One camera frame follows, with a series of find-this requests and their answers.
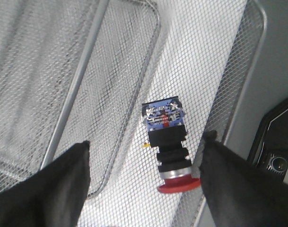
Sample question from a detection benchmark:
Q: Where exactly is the silver mesh tray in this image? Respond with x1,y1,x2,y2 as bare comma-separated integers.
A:
78,0,263,227
0,0,160,197

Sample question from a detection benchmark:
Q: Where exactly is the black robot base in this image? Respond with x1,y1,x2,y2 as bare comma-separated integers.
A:
247,98,288,181

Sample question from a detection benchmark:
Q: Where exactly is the red emergency stop button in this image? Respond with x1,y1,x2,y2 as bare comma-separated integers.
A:
141,96,201,194

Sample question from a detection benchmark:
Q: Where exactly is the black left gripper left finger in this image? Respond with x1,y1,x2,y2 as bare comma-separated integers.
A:
0,141,90,227

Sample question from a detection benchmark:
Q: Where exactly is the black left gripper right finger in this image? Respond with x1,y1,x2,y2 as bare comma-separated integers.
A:
199,131,288,227

